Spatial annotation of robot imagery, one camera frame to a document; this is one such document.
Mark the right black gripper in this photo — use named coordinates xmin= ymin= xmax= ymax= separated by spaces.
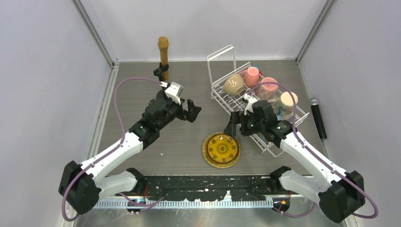
xmin=224 ymin=111 xmax=265 ymax=137

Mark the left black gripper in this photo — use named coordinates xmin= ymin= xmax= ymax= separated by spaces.
xmin=157 ymin=96 xmax=201 ymax=131

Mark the beige ceramic bowl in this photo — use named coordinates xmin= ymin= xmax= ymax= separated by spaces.
xmin=223 ymin=74 xmax=244 ymax=96

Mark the yellow patterned plate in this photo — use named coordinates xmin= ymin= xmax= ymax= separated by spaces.
xmin=207 ymin=135 xmax=239 ymax=164

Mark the yellow woven bamboo plate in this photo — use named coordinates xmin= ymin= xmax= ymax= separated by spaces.
xmin=202 ymin=132 xmax=241 ymax=169

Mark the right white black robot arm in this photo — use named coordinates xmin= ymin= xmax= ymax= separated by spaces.
xmin=224 ymin=101 xmax=366 ymax=223

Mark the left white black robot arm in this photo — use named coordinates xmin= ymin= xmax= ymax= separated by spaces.
xmin=58 ymin=90 xmax=201 ymax=215

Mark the blue patterned bowl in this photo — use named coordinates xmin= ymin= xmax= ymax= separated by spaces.
xmin=258 ymin=133 xmax=274 ymax=144

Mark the pink floral cup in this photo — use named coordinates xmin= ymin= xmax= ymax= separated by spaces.
xmin=256 ymin=77 xmax=279 ymax=100

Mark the pink plastic cup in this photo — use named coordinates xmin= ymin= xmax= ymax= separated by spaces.
xmin=239 ymin=67 xmax=260 ymax=88

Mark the cream floral cup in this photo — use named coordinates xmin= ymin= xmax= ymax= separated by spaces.
xmin=276 ymin=92 xmax=298 ymax=120

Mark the brown microphone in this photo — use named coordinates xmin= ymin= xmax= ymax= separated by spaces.
xmin=157 ymin=36 xmax=169 ymax=81

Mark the black silver microphone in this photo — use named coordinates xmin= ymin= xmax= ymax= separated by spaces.
xmin=309 ymin=98 xmax=327 ymax=140

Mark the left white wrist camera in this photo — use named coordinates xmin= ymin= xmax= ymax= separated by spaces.
xmin=160 ymin=82 xmax=183 ymax=105

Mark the white wire dish rack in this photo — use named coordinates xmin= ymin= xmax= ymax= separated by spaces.
xmin=207 ymin=44 xmax=309 ymax=157

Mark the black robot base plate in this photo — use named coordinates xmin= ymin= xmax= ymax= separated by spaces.
xmin=114 ymin=175 xmax=294 ymax=202

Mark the left aluminium rail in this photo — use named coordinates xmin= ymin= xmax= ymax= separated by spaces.
xmin=87 ymin=62 xmax=120 ymax=158

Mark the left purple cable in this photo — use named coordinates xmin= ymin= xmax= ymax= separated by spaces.
xmin=61 ymin=77 xmax=167 ymax=222

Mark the slotted cable duct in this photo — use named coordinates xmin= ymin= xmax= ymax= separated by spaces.
xmin=94 ymin=198 xmax=273 ymax=209

